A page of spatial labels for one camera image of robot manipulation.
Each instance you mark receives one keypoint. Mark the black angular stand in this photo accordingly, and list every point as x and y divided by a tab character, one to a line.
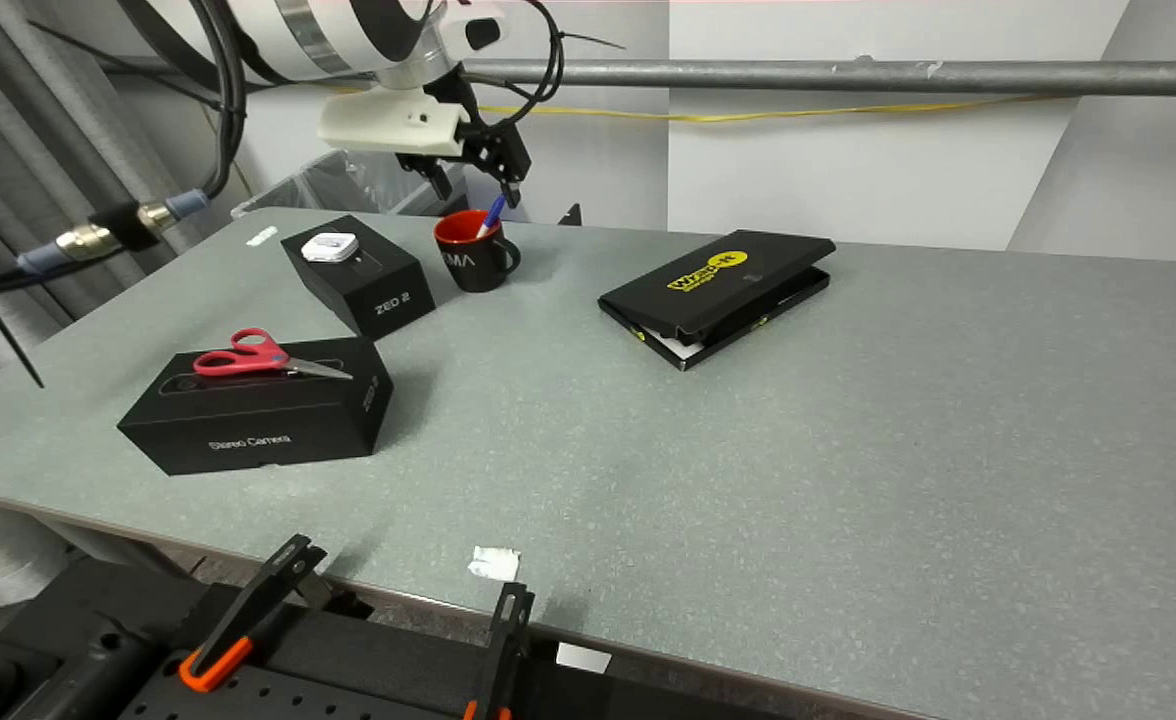
569	213

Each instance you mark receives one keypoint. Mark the black orange clamp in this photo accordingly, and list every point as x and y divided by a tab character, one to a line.
507	655
251	618

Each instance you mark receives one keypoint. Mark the black mug red inside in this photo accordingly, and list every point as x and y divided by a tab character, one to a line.
479	261

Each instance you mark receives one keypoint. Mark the large black camera box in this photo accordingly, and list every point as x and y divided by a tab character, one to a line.
269	422

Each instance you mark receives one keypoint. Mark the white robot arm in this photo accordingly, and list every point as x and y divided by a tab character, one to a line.
333	33

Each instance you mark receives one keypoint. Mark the black folder yellow logo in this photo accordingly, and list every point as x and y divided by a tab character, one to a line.
721	287

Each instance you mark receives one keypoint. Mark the grey metal pipe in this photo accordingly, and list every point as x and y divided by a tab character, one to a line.
880	76

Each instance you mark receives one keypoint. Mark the white label sticker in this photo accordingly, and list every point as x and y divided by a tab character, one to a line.
581	659

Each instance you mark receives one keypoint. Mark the grey lined bin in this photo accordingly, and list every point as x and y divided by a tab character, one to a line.
333	185

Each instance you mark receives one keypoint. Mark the small black camera box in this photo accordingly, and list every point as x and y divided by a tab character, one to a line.
371	280

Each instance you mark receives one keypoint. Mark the small white tape piece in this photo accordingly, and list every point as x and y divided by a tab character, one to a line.
493	562

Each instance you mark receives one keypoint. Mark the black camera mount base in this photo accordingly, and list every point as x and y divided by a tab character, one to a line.
71	655

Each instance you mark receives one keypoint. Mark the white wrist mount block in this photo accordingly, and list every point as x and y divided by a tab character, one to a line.
382	123

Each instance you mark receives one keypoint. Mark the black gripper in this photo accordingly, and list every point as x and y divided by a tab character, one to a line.
463	100

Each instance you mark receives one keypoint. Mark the white square device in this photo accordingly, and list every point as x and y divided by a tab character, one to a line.
331	246

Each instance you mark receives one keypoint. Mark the blue pen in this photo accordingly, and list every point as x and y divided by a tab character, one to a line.
493	219

